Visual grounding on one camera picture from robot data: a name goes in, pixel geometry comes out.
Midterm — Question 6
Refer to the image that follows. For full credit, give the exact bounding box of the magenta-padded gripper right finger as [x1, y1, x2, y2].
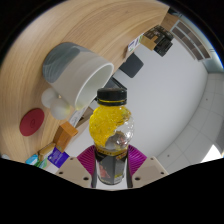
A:
[126, 144, 169, 188]

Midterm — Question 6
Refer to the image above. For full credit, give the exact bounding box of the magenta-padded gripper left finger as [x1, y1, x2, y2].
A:
[54, 144, 99, 188]

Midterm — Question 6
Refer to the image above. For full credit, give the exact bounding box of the clear black-capped drink bottle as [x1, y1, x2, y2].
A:
[88, 87, 135, 186]

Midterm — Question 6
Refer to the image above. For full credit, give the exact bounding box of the purple foil packet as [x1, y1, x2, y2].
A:
[47, 147, 70, 169]

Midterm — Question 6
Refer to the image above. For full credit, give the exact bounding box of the tan snack packet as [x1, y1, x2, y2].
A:
[37, 142, 57, 163]

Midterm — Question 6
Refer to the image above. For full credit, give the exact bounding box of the orange cardboard box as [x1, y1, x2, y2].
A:
[52, 120, 79, 153]

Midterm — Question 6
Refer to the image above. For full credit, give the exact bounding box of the small blue box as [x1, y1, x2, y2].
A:
[25, 154, 39, 167]

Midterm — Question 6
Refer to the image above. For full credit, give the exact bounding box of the round white printed disc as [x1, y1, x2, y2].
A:
[68, 106, 88, 128]

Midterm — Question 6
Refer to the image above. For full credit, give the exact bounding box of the flat round red coaster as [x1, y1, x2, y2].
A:
[19, 107, 46, 137]

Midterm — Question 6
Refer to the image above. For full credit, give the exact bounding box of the rectangular ceiling light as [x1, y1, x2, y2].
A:
[201, 143, 224, 164]

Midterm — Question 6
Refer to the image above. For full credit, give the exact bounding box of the white and grey mug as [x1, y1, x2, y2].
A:
[40, 41, 115, 121]

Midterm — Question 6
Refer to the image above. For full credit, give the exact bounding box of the black padded office chair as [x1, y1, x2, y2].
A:
[119, 53, 145, 79]

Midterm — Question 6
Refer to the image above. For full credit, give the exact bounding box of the large dark brown box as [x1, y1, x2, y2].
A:
[154, 34, 174, 57]

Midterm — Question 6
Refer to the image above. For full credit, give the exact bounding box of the kraft cardboard box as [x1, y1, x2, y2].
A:
[143, 33, 159, 51]

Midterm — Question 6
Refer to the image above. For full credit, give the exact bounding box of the small dark brown box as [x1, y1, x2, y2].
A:
[150, 25, 169, 38]

